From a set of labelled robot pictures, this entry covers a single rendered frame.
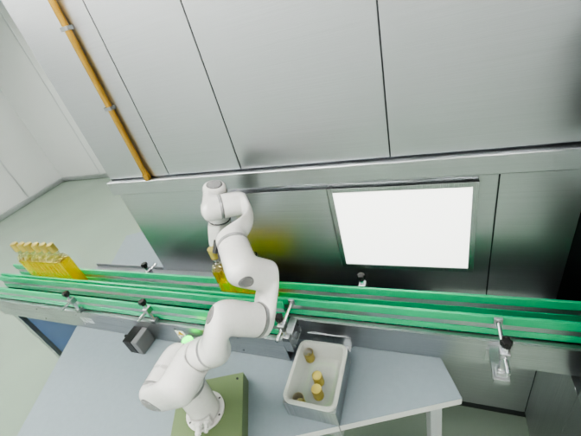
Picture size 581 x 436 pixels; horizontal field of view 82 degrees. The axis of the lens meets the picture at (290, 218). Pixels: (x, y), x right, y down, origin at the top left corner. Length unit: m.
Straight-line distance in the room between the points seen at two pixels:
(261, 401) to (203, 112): 0.99
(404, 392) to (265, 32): 1.13
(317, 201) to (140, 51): 0.71
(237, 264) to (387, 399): 0.68
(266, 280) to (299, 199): 0.38
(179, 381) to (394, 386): 0.68
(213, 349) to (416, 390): 0.69
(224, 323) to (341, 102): 0.65
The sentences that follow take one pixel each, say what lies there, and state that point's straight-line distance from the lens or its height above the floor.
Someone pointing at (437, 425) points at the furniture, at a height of 0.52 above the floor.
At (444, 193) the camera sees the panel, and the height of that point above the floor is 1.29.
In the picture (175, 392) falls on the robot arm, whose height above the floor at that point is 1.17.
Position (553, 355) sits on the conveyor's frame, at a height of 0.84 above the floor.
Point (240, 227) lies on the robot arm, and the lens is 0.91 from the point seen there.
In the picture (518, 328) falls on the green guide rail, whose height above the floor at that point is 0.92.
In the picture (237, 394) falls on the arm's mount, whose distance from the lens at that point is 1.28.
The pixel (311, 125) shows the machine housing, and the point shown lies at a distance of 1.03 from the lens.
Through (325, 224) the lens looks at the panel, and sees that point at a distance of 1.17.
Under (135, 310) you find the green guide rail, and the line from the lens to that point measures 1.63.
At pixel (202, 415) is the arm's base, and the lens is 1.22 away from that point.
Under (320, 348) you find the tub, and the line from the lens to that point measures 1.27.
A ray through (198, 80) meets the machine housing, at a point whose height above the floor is 1.71.
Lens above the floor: 1.85
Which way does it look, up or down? 33 degrees down
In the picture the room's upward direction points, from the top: 17 degrees counter-clockwise
